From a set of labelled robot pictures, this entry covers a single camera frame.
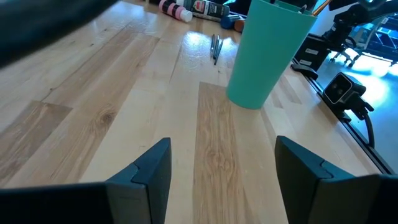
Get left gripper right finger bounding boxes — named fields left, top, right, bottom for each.
left=274, top=135, right=398, bottom=224

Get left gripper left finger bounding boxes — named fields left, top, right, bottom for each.
left=0, top=137, right=173, bottom=224

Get teal plastic cup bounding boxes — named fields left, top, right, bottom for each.
left=226, top=0, right=318, bottom=110

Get small pink paint bottle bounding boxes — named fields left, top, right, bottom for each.
left=158, top=0, right=193, bottom=23

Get blue paint bottle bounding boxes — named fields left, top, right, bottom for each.
left=220, top=14, right=244, bottom=31

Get dark grey paint bottle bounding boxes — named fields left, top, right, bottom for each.
left=182, top=0, right=231, bottom=22

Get black box white labels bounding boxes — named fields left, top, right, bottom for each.
left=294, top=33, right=331, bottom=72

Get black office chair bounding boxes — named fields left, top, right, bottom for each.
left=328, top=0, right=398, bottom=68

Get black camera cable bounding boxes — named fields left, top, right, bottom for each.
left=363, top=112, right=376, bottom=149

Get black table-level camera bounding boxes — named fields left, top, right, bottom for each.
left=322, top=72, right=376, bottom=121

